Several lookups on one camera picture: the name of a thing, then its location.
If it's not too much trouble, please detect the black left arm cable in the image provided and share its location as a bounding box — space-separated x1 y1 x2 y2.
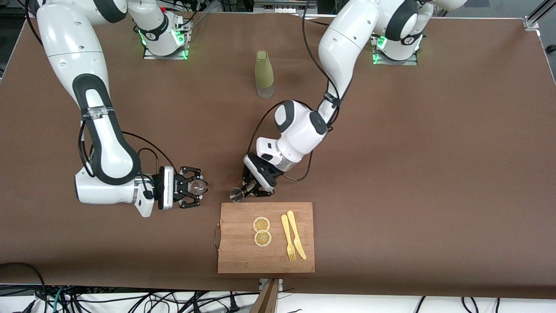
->
250 0 341 182

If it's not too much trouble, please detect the grey metal equipment rack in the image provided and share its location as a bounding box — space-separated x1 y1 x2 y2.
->
253 0 318 16

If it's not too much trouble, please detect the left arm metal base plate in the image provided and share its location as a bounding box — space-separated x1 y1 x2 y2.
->
371 37 419 66

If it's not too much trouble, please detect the teal floor cable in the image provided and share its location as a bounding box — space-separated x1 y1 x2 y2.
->
51 287 66 313

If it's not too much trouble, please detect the steel jigger measuring cup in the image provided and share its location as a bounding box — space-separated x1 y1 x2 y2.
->
230 183 257 203

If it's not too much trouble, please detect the yellow plastic fork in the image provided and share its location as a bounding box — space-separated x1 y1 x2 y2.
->
281 214 296 262

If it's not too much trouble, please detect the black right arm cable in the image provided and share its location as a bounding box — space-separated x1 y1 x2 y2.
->
78 122 175 192

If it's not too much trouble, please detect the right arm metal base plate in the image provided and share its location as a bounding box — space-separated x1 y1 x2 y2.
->
142 20 193 60

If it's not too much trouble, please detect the yellow plastic knife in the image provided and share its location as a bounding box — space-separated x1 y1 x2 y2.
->
287 210 307 260

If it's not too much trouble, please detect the wooden post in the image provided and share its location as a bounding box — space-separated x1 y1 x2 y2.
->
251 278 279 313

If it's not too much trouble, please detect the brown table cloth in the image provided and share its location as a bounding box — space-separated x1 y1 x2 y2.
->
0 8 556 300

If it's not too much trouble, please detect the aluminium frame profile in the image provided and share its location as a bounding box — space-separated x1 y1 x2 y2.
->
523 0 556 31

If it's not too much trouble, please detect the wooden cutting board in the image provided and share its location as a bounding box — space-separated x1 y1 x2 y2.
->
213 202 315 274

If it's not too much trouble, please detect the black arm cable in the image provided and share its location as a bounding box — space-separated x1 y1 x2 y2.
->
250 0 341 182
78 122 175 192

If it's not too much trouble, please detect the green sleeved glass bottle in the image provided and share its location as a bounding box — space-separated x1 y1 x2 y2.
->
255 50 275 99

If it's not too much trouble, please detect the black looped floor cable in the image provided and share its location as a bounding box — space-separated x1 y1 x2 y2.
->
0 262 48 313

